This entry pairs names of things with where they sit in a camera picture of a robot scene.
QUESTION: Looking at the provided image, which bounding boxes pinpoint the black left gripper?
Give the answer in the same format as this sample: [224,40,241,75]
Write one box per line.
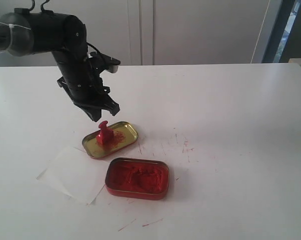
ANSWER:
[57,77,120,122]

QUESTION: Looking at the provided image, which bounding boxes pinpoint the red stamp with handle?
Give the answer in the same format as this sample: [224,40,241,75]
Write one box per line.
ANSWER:
[96,120,114,145]

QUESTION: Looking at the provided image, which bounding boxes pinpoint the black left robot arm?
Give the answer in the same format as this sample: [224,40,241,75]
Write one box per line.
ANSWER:
[0,8,121,122]

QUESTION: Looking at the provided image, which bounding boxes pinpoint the red ink paste tin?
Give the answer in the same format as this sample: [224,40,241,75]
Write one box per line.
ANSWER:
[105,157,170,201]

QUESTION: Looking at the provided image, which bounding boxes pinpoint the gold tin lid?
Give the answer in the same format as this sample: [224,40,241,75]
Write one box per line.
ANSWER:
[82,121,139,159]

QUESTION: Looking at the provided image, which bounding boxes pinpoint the white paper sheet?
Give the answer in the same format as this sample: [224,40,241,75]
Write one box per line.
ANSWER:
[37,147,109,205]

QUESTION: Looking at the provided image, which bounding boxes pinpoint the white cabinet doors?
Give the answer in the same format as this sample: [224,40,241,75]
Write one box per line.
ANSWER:
[0,0,271,67]

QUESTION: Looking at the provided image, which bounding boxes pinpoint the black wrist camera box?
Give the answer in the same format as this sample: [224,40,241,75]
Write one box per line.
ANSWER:
[89,51,121,74]

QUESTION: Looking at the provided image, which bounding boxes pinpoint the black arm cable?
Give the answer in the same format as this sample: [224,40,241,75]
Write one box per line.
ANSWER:
[85,41,104,57]

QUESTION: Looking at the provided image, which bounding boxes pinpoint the dark window frame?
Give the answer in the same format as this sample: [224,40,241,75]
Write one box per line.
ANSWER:
[261,0,296,64]

